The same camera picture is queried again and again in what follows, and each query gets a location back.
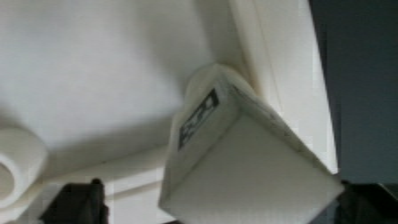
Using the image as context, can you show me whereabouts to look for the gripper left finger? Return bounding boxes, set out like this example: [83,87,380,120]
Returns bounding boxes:
[16,178,112,224]

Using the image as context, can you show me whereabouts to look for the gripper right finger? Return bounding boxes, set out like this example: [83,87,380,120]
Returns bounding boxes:
[330,180,398,224]

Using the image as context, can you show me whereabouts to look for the white leg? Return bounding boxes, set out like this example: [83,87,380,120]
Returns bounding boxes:
[158,64,343,224]

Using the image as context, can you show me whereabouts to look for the white square tabletop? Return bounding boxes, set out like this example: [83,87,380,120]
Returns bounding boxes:
[0,0,337,224]

